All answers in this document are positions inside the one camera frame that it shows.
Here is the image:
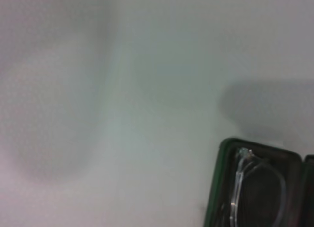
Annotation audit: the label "clear transparent glasses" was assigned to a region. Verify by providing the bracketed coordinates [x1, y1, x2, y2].
[229, 147, 287, 227]

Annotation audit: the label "green glasses case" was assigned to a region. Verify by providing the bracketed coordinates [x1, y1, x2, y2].
[203, 138, 314, 227]

